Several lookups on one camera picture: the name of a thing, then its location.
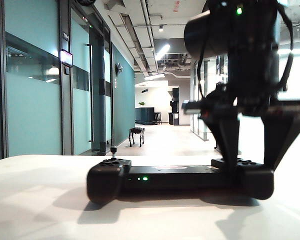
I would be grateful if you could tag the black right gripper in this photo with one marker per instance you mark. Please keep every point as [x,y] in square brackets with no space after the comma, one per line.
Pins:
[250,107]

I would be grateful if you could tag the black remote control with joysticks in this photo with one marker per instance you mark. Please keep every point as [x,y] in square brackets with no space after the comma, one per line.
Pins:
[175,178]

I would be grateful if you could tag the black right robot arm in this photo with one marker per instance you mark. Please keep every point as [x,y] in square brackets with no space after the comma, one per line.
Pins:
[252,50]

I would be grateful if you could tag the black quadruped robot dog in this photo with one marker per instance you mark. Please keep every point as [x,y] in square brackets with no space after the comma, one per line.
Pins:
[136,132]

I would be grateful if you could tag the black door card reader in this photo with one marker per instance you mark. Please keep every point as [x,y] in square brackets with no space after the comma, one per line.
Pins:
[67,71]

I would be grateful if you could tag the black bin with white label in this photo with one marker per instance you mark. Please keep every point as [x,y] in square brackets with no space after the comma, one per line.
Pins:
[174,119]

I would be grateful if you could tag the tall black cabinet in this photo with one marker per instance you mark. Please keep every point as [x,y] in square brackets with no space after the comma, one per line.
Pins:
[175,100]

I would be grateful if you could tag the dark bar stool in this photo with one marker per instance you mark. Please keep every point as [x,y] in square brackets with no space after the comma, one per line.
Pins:
[158,117]

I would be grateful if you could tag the dark counter with white top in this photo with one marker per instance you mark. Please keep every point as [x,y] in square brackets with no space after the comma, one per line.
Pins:
[144,115]

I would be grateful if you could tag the green potted plant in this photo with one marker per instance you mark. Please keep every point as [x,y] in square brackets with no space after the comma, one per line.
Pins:
[142,103]

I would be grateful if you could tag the short linear ceiling light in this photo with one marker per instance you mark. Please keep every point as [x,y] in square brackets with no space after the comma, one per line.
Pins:
[154,76]

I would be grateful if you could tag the long linear ceiling light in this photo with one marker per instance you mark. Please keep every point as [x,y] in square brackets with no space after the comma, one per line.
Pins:
[162,52]

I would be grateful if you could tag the small ceiling spot light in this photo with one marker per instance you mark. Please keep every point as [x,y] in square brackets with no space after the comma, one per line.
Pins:
[161,28]

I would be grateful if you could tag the lit room display panel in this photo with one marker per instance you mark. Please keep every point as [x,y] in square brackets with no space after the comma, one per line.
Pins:
[66,58]

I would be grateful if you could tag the white room number sign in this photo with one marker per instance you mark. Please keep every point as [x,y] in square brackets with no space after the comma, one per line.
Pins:
[66,36]

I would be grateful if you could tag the black wall-mounted device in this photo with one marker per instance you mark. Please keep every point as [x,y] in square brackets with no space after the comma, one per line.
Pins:
[145,90]

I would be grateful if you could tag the small white wall notice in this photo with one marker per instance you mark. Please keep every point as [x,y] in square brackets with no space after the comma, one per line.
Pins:
[115,83]

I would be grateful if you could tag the round black wall ornament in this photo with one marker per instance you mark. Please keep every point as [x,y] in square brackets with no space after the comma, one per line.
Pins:
[119,69]

